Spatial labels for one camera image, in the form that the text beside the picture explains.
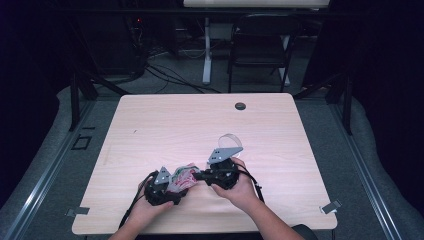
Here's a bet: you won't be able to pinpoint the grey tape piece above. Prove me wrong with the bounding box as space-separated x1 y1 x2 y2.
319 199 343 215
65 206 91 218

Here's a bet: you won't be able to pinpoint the dark device with red light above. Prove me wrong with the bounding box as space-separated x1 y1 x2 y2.
125 15 148 69

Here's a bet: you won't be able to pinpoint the black floor cables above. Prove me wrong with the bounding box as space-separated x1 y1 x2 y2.
144 63 222 95

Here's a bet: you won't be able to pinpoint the black metal stand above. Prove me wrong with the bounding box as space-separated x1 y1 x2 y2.
68 68 130 133
293 71 354 136

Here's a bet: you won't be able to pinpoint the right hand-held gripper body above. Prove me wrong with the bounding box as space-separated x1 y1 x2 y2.
202 146 244 191

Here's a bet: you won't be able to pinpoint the white desk leg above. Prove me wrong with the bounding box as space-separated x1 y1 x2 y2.
202 16 215 85

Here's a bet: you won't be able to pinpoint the person's left hand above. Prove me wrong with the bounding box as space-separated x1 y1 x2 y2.
128 181 175 225

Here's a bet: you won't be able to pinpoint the metal floor rail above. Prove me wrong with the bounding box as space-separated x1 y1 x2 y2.
328 99 405 240
0 99 98 240

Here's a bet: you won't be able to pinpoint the clear printed plastic bag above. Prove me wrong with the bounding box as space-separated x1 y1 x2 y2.
167 162 202 195

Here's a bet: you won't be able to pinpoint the left hand-held gripper black cable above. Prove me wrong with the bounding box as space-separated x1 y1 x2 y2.
118 170 159 230

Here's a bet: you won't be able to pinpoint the right hand-held gripper black cable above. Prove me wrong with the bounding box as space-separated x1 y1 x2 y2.
238 163 266 204

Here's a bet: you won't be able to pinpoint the black folding chair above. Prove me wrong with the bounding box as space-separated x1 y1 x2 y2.
227 13 302 94

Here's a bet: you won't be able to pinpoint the hand-held gripper black cable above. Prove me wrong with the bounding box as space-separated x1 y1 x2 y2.
238 163 266 204
118 170 159 230

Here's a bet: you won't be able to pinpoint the clear round jar lid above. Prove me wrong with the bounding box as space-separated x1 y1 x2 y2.
217 133 244 150

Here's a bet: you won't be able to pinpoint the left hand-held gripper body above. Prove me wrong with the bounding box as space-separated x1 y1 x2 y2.
143 165 190 207

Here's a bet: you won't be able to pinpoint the person's right hand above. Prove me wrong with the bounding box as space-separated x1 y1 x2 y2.
210 157 265 215

